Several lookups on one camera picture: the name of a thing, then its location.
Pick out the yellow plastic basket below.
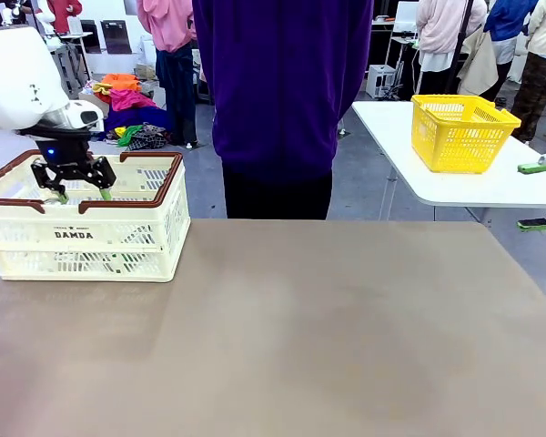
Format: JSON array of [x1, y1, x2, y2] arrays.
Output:
[[410, 94, 522, 175]]

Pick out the person in pale pink sweater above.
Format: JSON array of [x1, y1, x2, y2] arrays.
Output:
[[415, 0, 489, 95]]

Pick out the white computer case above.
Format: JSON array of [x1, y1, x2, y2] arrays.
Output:
[[365, 63, 399, 100]]

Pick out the black left arm cable sleeve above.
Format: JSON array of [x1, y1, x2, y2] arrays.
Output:
[[15, 126, 95, 140]]

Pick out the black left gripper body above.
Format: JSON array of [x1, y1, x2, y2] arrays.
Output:
[[29, 134, 103, 182]]

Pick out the white table leg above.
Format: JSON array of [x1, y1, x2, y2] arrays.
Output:
[[379, 166, 399, 222]]

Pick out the person in camouflage trousers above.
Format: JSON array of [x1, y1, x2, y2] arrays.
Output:
[[511, 0, 546, 144]]

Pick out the white floor box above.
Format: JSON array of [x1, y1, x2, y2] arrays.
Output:
[[137, 32, 158, 66]]

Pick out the person in pink hoodie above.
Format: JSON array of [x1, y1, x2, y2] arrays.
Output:
[[136, 0, 199, 148]]

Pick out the white side table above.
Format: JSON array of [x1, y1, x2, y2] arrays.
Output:
[[350, 100, 546, 210]]

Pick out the cream basket brown handles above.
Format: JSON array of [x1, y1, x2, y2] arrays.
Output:
[[0, 150, 193, 284]]

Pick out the cardboard box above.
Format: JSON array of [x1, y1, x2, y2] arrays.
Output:
[[77, 88, 112, 119]]

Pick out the beige hanging coat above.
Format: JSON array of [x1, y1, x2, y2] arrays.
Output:
[[456, 25, 501, 98]]

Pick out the black background desk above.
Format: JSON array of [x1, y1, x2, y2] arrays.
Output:
[[370, 16, 420, 75]]

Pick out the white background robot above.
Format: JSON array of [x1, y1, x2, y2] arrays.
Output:
[[31, 0, 64, 49]]

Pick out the colourful clothes pile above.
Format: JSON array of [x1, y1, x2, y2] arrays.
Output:
[[91, 72, 174, 152]]

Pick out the person in red top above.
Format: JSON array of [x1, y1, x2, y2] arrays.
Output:
[[45, 0, 85, 36]]

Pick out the person in blue jacket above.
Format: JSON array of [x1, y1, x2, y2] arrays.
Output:
[[483, 0, 541, 104]]

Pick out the black panel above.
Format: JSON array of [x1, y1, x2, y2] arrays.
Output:
[[99, 19, 129, 56], [78, 19, 103, 56]]

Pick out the person in purple sweater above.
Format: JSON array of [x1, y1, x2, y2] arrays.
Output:
[[191, 0, 376, 221]]

